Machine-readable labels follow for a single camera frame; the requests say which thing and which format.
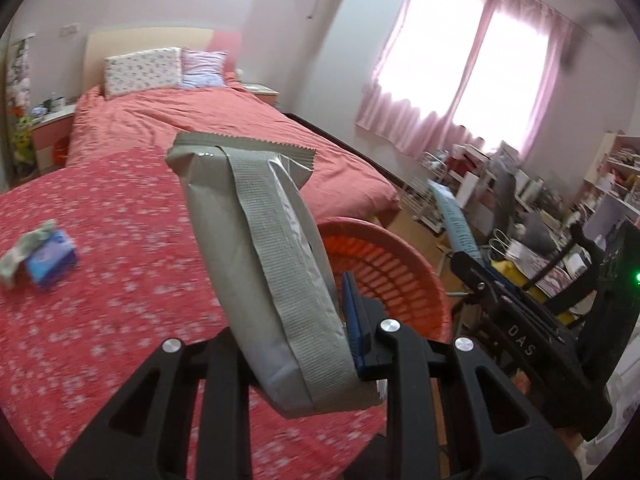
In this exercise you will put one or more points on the cluttered white desk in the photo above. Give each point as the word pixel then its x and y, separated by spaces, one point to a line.
pixel 475 170

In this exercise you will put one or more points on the bed with pink duvet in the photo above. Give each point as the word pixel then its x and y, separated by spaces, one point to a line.
pixel 200 110

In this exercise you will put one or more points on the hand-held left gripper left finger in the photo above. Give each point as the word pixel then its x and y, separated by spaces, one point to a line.
pixel 227 370

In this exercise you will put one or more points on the grey foil package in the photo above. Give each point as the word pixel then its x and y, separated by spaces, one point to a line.
pixel 270 260

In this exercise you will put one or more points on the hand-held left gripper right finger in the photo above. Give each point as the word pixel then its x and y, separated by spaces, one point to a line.
pixel 354 320

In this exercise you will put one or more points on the white paper bag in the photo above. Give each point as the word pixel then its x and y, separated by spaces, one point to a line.
pixel 502 250

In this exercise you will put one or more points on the beige pink headboard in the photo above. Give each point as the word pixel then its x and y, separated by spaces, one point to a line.
pixel 150 37

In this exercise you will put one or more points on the orange plastic basket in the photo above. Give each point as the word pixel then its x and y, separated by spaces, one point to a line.
pixel 390 270

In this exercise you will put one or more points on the red floral blanket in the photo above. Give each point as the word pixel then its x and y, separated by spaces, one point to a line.
pixel 125 260

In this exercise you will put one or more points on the pink striped pillow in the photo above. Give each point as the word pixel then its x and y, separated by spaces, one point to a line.
pixel 202 67

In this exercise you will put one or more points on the small toiletry bottles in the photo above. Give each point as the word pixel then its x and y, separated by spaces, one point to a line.
pixel 47 105

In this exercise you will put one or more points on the blue tissue pack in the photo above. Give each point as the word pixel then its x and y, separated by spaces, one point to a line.
pixel 50 260

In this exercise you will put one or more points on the small white bedside table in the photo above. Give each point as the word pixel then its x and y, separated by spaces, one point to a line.
pixel 262 91

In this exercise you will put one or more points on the white bookshelf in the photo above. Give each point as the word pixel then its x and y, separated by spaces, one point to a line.
pixel 615 170

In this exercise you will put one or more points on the white floral pillow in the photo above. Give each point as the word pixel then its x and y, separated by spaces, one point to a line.
pixel 142 70

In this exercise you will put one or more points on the dark wooden bed frame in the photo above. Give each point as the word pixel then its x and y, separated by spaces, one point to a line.
pixel 350 152

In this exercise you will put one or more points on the pink curtain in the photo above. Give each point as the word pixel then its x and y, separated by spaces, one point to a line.
pixel 380 110

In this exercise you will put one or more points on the yellow green plush toy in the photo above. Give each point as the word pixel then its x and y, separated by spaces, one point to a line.
pixel 22 135

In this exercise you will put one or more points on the black office chair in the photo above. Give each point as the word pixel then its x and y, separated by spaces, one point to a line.
pixel 510 200

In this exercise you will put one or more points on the orange plastic bag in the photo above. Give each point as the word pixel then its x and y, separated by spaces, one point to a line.
pixel 61 149

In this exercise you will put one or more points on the pink white nightstand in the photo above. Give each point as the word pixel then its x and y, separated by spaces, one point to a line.
pixel 50 135

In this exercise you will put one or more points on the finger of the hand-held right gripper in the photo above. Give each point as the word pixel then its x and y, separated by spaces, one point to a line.
pixel 475 272

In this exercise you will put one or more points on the artificial flower bouquet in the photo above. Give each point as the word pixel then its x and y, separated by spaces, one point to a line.
pixel 20 75

